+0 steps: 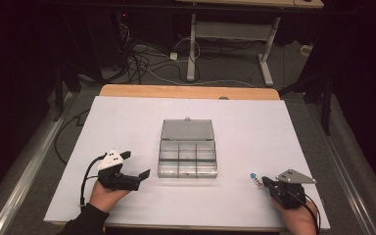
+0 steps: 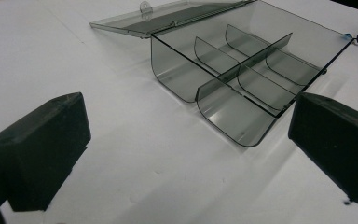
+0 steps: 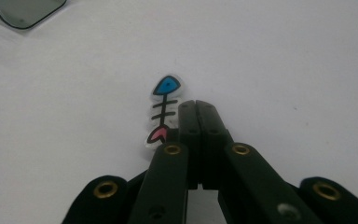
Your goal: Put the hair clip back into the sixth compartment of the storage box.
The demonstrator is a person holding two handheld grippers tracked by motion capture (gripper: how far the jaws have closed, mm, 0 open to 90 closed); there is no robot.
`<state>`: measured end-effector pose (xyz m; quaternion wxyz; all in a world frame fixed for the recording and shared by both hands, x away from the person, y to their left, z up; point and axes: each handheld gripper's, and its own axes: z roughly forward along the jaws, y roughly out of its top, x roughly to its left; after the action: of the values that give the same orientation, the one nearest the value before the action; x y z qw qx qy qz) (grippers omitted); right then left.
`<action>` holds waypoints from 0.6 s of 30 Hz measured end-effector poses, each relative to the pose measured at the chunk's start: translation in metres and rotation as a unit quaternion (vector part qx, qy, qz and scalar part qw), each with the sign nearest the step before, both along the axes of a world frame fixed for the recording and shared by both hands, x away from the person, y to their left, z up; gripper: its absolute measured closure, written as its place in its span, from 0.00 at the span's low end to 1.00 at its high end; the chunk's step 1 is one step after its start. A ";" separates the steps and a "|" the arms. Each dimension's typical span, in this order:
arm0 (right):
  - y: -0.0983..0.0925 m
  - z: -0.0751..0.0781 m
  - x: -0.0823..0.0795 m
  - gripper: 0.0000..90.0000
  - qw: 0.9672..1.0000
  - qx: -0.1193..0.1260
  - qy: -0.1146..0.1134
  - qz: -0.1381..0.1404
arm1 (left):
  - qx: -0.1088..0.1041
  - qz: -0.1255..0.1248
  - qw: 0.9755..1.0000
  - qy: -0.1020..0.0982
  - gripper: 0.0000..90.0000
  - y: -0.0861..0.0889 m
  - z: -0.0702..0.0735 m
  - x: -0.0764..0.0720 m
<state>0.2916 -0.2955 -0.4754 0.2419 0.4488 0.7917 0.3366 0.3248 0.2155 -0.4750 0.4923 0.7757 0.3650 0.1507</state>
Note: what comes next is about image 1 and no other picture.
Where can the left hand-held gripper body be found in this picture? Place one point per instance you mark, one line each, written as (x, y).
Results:
(119, 182)

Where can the white metal desk frame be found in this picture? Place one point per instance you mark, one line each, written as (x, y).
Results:
(231, 31)

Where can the white board sheet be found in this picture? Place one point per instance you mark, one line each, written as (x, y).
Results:
(248, 137)

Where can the tan desk top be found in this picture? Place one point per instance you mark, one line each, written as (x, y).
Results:
(251, 3)

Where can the small blue beaded trinket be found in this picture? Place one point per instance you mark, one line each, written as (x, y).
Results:
(253, 176)

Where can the clear plastic compartment box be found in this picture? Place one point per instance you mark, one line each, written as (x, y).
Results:
(187, 153)

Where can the black metal stand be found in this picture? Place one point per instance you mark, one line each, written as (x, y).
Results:
(58, 94)
(326, 107)

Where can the wooden table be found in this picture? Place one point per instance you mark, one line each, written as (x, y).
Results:
(189, 91)

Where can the metal floor rail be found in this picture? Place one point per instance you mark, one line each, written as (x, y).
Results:
(342, 169)
(29, 169)

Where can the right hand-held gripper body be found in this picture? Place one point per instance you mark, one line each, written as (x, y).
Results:
(290, 196)

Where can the white power adapter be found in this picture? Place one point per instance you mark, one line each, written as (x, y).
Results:
(174, 56)

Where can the person's left hand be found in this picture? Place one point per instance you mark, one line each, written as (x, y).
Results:
(106, 198)

